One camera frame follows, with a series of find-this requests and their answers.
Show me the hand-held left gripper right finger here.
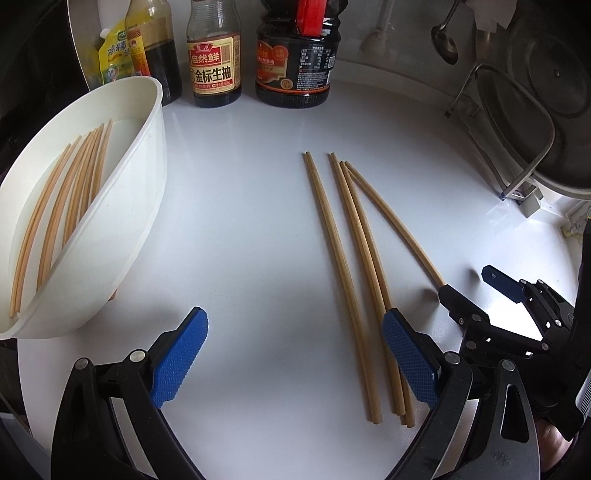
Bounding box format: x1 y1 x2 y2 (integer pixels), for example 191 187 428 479
381 308 542 480

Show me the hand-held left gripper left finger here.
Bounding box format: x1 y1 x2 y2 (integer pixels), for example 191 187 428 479
50 306 209 480

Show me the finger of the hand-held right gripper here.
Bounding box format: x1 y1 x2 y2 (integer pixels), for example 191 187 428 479
481 264 576 329
438 284 551 360

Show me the light wooden chopstick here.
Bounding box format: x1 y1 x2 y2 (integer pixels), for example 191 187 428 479
339 161 415 426
344 161 446 289
329 152 402 415
303 152 380 423

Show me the white oval plastic basin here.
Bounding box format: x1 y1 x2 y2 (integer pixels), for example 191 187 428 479
0 76 168 341

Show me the bunch of wooden chopsticks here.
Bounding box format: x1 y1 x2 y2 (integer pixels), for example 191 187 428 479
9 119 114 319

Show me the person's right hand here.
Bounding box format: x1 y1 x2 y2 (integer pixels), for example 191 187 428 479
539 422 573 472

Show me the metal lid rack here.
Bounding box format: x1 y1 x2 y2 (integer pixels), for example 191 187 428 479
444 64 546 217

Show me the large grey metal pot lid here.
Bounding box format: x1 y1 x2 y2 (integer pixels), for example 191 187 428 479
503 0 591 199

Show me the metal hanging spoon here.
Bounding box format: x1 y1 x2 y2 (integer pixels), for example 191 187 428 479
431 0 460 65

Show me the white cloth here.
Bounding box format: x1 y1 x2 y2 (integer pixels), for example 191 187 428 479
462 0 513 33

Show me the white plastic hanging utensil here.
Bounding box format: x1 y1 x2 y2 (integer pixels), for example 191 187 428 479
365 0 393 44

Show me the clear soy sauce bottle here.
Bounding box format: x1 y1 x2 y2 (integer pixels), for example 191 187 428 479
186 0 243 108

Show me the yellow cap dark sauce bottle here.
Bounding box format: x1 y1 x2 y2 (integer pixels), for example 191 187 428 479
124 0 183 107

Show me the yellow green seasoning pouch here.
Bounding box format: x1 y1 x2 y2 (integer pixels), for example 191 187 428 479
96 28 134 88

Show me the large red handle sauce jug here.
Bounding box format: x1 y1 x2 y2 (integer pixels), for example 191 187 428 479
255 0 340 109

